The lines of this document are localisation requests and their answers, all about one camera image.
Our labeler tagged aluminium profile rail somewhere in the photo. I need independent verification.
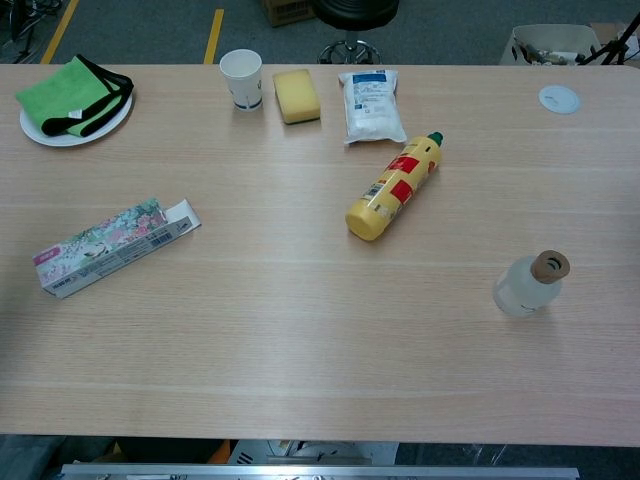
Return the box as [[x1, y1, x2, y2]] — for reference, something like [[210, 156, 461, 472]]
[[59, 463, 581, 480]]

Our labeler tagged white and blue plastic pouch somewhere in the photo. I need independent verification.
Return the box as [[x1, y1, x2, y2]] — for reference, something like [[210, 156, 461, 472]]
[[337, 68, 409, 146]]

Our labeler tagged yellow bottle with green cap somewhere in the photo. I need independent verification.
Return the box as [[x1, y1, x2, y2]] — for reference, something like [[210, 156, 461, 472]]
[[344, 131, 446, 242]]

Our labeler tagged white round plate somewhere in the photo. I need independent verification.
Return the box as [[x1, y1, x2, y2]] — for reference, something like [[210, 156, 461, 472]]
[[19, 91, 134, 148]]

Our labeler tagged black tripod stand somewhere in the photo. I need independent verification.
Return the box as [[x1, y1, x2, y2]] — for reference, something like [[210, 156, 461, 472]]
[[577, 9, 640, 67]]

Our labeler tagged yellow sponge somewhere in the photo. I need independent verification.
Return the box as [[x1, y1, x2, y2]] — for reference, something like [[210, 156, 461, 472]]
[[271, 68, 322, 125]]

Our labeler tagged black round stool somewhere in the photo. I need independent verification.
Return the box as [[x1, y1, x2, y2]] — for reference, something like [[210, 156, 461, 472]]
[[310, 0, 401, 65]]

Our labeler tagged cardboard box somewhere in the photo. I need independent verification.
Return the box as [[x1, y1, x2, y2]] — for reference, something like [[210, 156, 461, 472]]
[[258, 0, 317, 28]]

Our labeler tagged green cloth with black trim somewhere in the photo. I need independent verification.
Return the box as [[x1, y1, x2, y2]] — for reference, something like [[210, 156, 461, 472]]
[[14, 53, 135, 138]]

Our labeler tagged white round cable grommet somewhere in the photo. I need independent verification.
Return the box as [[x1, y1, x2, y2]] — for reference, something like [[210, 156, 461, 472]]
[[538, 84, 582, 115]]

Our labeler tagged white paper cup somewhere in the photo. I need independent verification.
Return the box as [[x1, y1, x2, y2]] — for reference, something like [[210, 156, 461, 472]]
[[218, 48, 264, 112]]

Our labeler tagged white bin with clutter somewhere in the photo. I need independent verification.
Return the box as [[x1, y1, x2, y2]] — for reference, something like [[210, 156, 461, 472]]
[[499, 23, 603, 67]]

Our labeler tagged clear tape roll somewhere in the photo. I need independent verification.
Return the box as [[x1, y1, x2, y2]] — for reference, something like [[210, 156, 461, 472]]
[[492, 249, 572, 318]]

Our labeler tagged silver foil-wrapped white box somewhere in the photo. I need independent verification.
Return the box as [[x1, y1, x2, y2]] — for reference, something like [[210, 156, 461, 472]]
[[32, 197, 203, 300]]

